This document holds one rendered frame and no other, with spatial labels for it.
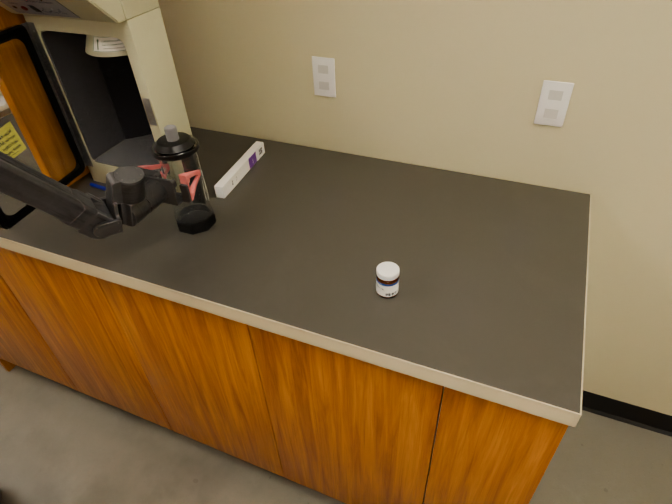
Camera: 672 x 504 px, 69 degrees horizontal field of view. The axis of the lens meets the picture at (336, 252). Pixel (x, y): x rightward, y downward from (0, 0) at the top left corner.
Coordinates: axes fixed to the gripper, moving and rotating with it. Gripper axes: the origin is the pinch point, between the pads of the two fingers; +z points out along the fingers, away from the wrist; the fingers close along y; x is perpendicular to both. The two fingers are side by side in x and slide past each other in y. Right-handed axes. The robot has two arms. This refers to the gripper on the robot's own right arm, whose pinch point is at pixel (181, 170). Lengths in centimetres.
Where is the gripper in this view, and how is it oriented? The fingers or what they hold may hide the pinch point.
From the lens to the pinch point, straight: 123.6
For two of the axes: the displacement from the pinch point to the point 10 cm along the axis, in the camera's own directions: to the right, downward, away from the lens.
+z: 3.9, -6.1, 6.9
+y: -9.2, -2.2, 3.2
